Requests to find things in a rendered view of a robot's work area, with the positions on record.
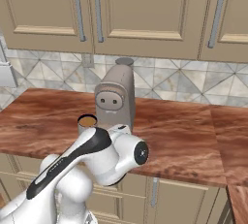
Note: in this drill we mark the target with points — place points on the beige base cupboard door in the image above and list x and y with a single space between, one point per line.
132 198
16 173
184 205

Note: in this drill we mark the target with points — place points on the grey coffee machine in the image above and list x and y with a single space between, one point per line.
117 82

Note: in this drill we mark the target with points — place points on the beige wall cupboard door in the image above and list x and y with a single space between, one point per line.
145 8
237 11
42 5

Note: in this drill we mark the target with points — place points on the pale grey extractor hood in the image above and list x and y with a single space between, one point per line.
6 72

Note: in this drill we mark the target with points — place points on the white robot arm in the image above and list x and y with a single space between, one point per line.
97 160

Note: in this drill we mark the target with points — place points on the grey wall socket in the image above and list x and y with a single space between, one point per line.
87 60

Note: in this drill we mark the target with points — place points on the grey mug of coffee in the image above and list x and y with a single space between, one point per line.
86 122

